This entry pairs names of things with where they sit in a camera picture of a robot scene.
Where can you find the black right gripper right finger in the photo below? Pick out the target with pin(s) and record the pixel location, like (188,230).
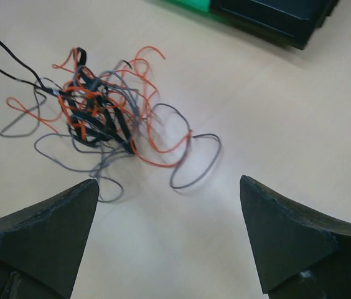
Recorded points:
(299,252)

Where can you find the black plastic bin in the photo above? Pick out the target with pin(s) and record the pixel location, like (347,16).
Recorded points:
(287,22)

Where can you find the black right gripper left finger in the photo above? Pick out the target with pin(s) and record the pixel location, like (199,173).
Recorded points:
(41,246)

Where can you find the green plastic bin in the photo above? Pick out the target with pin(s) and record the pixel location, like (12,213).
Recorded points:
(197,5)

